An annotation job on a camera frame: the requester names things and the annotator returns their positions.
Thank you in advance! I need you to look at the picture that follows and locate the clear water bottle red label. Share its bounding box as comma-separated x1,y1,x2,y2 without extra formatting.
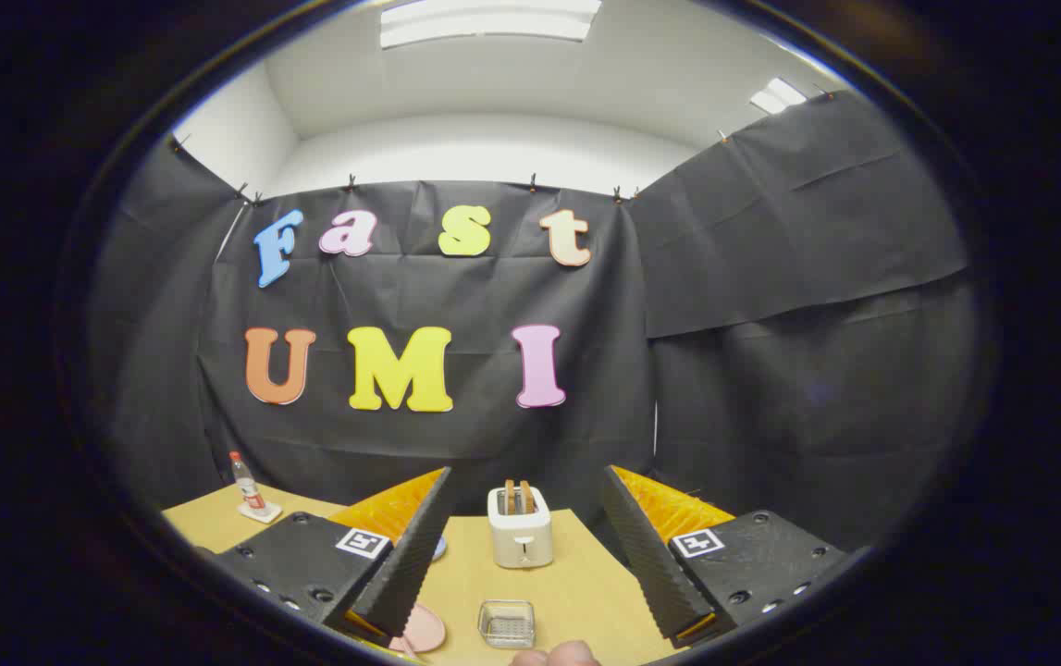
229,451,266,512

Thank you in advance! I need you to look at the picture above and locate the long ceiling light panel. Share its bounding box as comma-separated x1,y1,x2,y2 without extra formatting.
380,0,602,49

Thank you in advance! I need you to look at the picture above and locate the small ceiling light panel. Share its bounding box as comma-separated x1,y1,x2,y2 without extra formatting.
750,78,808,116

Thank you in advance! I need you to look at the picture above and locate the metal wire basket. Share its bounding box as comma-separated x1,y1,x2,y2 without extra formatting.
478,599,537,648

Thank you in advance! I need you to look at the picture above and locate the white toaster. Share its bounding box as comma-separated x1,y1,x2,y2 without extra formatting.
487,485,554,570

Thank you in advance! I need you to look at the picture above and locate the pink plate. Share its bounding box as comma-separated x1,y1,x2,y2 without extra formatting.
389,601,447,654

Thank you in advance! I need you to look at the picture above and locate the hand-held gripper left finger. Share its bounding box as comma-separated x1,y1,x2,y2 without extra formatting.
192,467,453,648

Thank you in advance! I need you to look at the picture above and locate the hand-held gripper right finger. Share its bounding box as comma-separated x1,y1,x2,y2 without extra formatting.
600,465,850,648

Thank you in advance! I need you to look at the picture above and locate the black backdrop cloth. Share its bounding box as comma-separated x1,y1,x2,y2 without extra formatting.
91,88,980,556

